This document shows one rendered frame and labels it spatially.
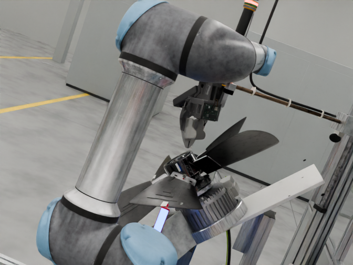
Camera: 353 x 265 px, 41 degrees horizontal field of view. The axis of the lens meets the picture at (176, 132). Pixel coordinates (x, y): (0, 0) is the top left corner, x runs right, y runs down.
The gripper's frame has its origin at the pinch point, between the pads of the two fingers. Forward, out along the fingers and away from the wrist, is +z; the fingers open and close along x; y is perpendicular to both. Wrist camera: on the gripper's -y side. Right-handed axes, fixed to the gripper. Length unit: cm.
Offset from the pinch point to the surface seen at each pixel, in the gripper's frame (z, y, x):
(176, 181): 15.0, -12.3, 9.9
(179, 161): 9.7, -19.3, 15.1
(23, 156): 87, -340, 85
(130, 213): 31.8, -27.3, 4.9
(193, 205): 17.5, 5.2, 3.5
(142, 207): 28.9, -25.2, 7.8
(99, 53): -39, -695, 327
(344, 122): -17, 3, 72
